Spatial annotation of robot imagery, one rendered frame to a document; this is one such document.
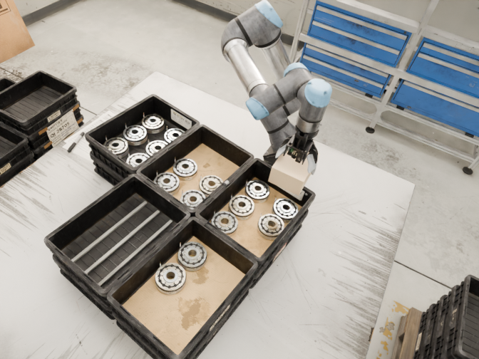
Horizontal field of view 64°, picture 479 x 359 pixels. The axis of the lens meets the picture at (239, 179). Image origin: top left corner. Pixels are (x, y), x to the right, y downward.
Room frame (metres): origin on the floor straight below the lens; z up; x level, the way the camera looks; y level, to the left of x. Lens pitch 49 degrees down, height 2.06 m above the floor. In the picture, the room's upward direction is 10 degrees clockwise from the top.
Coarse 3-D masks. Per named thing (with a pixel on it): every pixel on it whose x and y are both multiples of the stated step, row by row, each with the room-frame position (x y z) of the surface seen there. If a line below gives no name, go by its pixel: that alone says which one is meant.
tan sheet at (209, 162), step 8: (192, 152) 1.19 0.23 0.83; (200, 152) 1.19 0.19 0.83; (208, 152) 1.20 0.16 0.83; (216, 152) 1.21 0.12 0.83; (200, 160) 1.15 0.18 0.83; (208, 160) 1.16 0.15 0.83; (216, 160) 1.16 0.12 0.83; (224, 160) 1.17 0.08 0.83; (200, 168) 1.10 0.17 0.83; (208, 168) 1.11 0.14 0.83; (216, 168) 1.12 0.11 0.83; (224, 168) 1.13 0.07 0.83; (232, 168) 1.14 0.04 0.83; (224, 176) 1.08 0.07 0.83; (184, 184) 1.00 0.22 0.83; (192, 184) 1.00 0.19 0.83
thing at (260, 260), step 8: (256, 160) 1.11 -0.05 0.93; (248, 168) 1.06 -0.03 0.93; (312, 192) 0.99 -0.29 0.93; (208, 200) 0.86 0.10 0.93; (312, 200) 0.96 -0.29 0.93; (200, 208) 0.82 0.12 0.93; (304, 208) 0.91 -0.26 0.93; (200, 216) 0.79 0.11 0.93; (296, 216) 0.86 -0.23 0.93; (208, 224) 0.76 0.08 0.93; (288, 224) 0.82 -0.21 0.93; (232, 240) 0.71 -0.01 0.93; (280, 240) 0.76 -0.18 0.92; (240, 248) 0.68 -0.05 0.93; (272, 248) 0.71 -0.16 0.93; (256, 256) 0.66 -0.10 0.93; (264, 256) 0.67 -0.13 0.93
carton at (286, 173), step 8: (280, 160) 0.95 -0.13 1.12; (288, 160) 0.95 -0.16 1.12; (272, 168) 0.91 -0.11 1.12; (280, 168) 0.91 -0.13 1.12; (288, 168) 0.92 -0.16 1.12; (296, 168) 0.92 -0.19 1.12; (304, 168) 0.93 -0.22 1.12; (272, 176) 0.90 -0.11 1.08; (280, 176) 0.89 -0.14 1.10; (288, 176) 0.88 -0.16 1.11; (296, 176) 0.89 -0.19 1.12; (304, 176) 0.89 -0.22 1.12; (280, 184) 0.89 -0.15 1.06; (288, 184) 0.88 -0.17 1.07; (296, 184) 0.87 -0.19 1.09; (304, 184) 0.92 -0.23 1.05; (296, 192) 0.87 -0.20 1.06
